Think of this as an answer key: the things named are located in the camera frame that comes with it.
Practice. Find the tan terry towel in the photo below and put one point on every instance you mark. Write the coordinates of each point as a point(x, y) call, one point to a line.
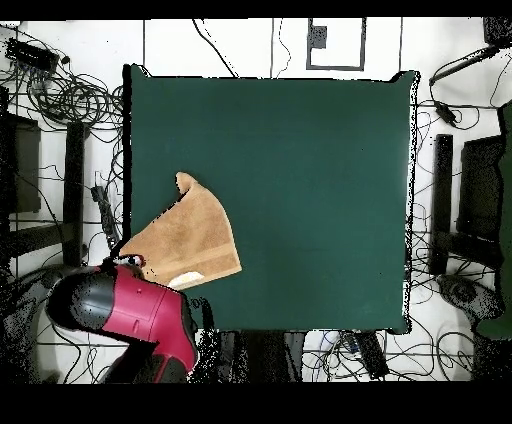
point(192, 232)

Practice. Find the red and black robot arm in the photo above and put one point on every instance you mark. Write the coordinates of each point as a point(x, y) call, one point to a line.
point(136, 308)

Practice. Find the black power strip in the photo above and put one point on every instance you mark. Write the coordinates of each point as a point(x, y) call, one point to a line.
point(106, 216)
point(372, 356)

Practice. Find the black metal stand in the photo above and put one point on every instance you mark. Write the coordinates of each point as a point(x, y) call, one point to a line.
point(74, 192)
point(443, 192)

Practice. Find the black wheeled stand leg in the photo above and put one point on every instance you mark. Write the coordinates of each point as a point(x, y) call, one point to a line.
point(464, 292)
point(24, 320)

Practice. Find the dark green table cloth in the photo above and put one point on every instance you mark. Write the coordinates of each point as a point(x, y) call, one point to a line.
point(320, 160)

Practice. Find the black power adapter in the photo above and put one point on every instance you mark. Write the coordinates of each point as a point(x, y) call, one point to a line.
point(446, 112)

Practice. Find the black rod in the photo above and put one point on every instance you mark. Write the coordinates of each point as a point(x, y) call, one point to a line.
point(464, 64)

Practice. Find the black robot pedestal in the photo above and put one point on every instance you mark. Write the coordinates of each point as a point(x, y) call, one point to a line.
point(260, 356)

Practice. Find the black network switch box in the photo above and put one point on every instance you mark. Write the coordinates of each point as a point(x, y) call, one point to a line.
point(32, 54)

